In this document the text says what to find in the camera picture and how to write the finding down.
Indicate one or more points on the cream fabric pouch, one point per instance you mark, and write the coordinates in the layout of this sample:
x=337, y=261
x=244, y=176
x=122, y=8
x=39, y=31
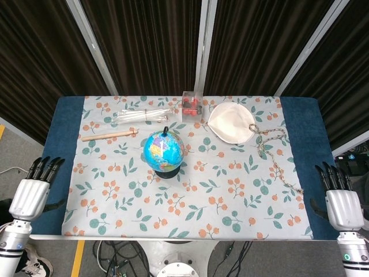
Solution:
x=230, y=122

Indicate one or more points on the yellow floor tape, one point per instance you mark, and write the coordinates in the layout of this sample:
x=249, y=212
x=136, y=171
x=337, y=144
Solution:
x=77, y=258

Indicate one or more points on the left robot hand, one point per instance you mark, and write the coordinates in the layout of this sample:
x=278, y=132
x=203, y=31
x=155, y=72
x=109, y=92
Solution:
x=30, y=191

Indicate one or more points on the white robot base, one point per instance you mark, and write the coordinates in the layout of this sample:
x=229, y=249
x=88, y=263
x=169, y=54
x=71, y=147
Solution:
x=176, y=258

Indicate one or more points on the clear plastic tube bundle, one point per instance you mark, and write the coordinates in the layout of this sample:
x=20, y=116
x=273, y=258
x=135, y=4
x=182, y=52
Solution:
x=138, y=115

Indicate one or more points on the blue table cover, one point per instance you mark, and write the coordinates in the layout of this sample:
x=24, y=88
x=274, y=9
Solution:
x=54, y=144

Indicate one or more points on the wooden stick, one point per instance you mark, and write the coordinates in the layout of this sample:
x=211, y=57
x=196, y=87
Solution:
x=108, y=135

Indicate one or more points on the small blue desk globe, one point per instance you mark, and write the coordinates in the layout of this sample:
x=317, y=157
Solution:
x=163, y=154

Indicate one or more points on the clear box with red balls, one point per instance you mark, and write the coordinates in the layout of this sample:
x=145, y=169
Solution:
x=191, y=106

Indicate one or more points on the floral patterned tablecloth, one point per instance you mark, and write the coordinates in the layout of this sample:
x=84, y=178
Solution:
x=187, y=173

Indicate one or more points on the dark folding screen panel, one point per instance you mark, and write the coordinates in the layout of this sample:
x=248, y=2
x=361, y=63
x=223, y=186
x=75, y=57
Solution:
x=37, y=57
x=340, y=72
x=259, y=46
x=144, y=46

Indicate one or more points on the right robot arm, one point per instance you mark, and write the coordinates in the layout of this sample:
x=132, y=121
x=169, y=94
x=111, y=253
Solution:
x=354, y=254

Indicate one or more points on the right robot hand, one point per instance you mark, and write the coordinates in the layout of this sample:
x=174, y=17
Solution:
x=342, y=205

